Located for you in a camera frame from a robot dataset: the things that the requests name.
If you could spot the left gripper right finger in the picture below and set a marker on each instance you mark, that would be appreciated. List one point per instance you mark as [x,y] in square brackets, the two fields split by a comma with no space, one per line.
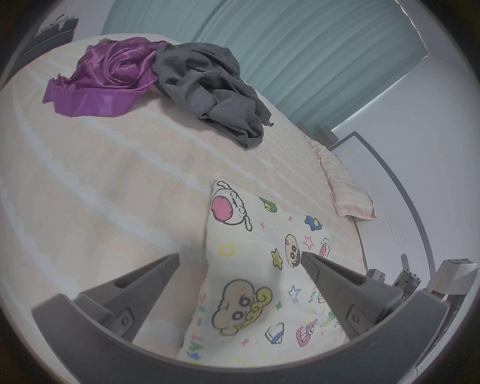
[348,292]

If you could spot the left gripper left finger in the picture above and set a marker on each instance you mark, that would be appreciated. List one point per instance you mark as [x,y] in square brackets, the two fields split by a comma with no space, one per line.
[131,296]

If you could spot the white printed pyjama top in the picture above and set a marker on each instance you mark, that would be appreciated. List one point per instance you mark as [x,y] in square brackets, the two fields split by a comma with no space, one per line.
[258,281]

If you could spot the bed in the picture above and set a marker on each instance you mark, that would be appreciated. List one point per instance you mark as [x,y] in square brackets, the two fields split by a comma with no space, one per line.
[112,168]

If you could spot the pink striped pillow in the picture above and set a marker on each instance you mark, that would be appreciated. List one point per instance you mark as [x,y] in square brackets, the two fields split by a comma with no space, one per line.
[347,187]

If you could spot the grey bedside table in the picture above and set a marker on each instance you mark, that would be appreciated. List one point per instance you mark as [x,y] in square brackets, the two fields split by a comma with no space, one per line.
[318,135]

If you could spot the purple satin garment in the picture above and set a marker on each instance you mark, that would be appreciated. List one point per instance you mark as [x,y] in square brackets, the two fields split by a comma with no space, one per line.
[105,78]

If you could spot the black garment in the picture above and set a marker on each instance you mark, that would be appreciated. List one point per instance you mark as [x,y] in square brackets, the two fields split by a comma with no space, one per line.
[213,86]

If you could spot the blue-green curtain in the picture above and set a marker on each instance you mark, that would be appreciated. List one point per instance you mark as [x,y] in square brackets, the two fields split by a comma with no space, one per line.
[157,18]
[318,56]

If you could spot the black cabinet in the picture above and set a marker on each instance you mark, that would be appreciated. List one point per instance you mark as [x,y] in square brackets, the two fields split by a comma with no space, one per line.
[52,35]

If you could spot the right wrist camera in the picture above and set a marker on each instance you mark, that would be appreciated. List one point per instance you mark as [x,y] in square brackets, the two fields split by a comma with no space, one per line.
[377,276]

